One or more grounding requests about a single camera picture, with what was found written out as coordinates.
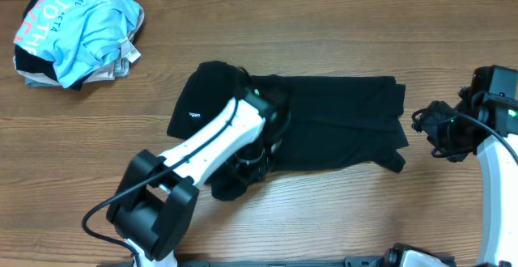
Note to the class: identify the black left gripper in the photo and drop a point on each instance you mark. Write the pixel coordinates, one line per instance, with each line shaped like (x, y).
(251, 162)

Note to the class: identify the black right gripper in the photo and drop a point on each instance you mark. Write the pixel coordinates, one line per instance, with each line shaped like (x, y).
(428, 124)

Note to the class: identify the black polo shirt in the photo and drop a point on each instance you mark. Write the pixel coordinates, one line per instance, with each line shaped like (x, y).
(335, 122)

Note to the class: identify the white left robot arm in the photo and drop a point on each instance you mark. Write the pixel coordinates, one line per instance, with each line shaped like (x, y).
(157, 195)

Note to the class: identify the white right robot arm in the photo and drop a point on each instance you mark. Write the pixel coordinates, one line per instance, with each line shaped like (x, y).
(497, 158)

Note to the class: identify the grey folded garment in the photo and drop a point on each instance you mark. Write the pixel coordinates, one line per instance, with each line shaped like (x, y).
(120, 67)

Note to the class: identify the light blue printed t-shirt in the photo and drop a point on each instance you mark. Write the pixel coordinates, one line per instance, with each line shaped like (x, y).
(85, 28)

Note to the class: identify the black folded garment in pile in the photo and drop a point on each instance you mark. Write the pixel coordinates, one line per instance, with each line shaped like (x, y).
(37, 71)

